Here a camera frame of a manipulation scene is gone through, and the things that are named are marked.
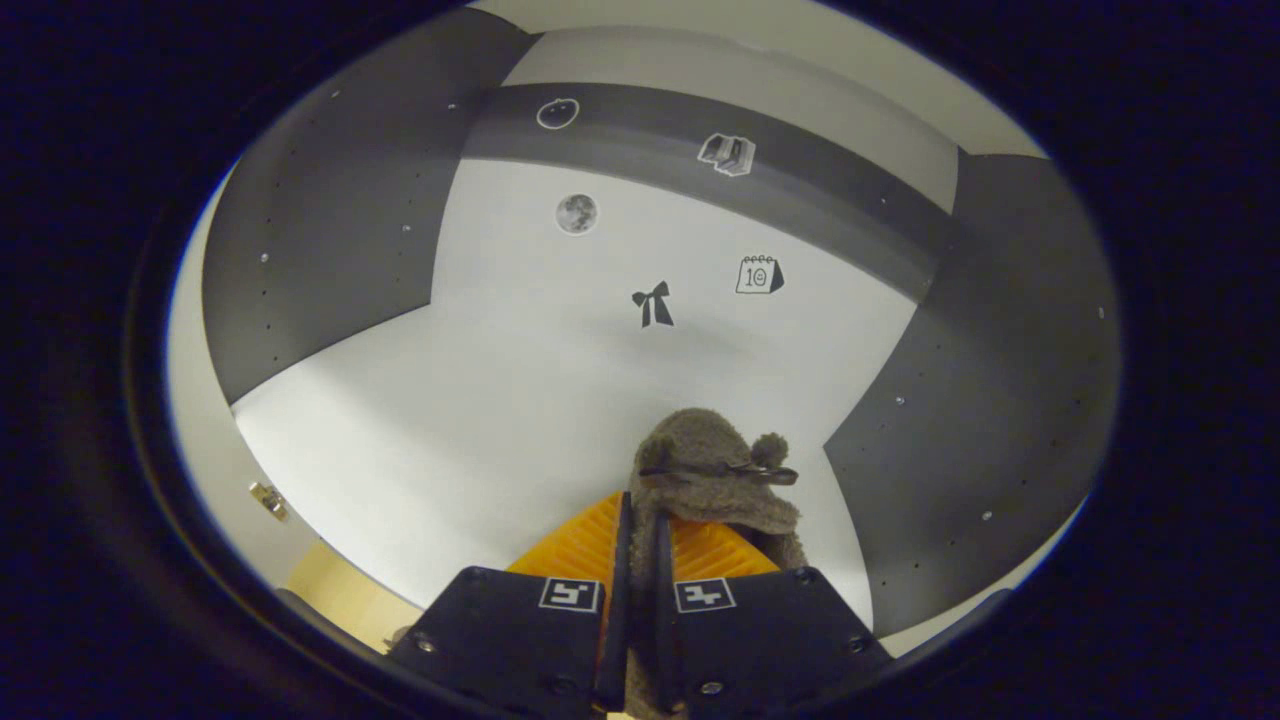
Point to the white cabinet door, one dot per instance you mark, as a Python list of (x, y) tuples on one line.
[(205, 450)]

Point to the brown fuzzy shoe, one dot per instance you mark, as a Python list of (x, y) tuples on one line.
[(710, 440)]

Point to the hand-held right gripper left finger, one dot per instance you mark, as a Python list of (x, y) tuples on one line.
[(617, 640)]

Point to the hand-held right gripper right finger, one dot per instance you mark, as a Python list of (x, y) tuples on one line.
[(663, 630)]

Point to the grey white shoe cabinet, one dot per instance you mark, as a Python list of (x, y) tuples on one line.
[(520, 400)]

